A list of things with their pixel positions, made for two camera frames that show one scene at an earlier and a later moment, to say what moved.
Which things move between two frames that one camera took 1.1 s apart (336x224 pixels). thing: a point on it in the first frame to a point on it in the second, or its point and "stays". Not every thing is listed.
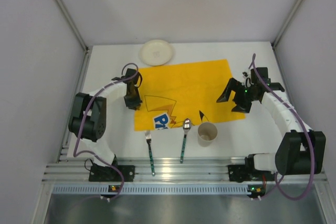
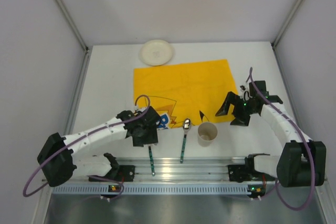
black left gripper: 132,100 to 145,139
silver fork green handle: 148,139 stays
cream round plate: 155,52 stays
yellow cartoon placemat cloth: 171,93 stays
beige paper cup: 207,134 stays
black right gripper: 240,95 to 239,109
